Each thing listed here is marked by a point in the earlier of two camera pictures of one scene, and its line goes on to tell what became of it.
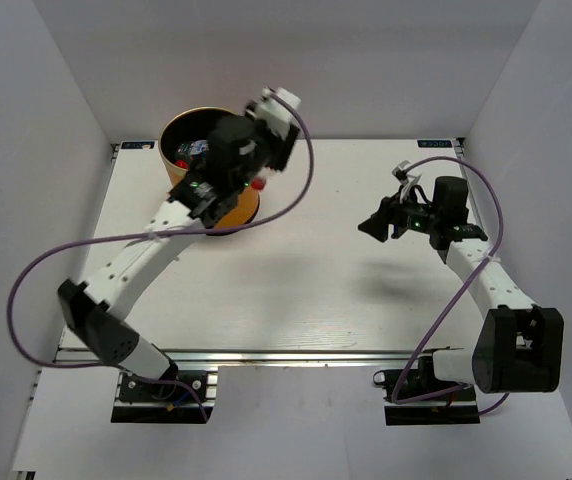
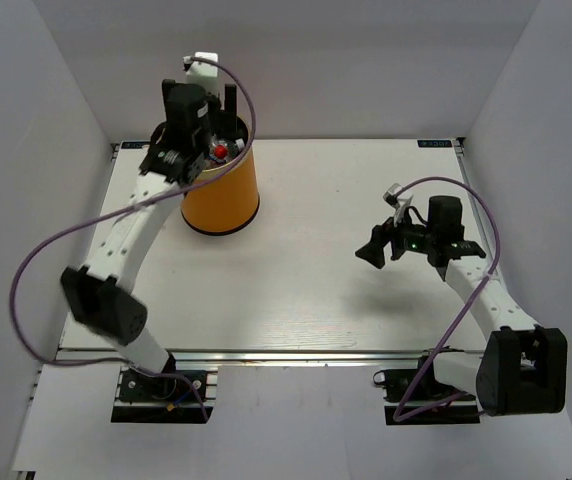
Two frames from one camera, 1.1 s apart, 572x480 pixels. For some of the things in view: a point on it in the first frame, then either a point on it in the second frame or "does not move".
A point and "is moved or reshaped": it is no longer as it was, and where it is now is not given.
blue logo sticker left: [136, 145] does not move
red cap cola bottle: [258, 182] is moved or reshaped
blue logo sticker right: [434, 144] does not move
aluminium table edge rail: [263, 357] does not move
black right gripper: [390, 212] -> [373, 252]
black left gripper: [282, 147] -> [224, 121]
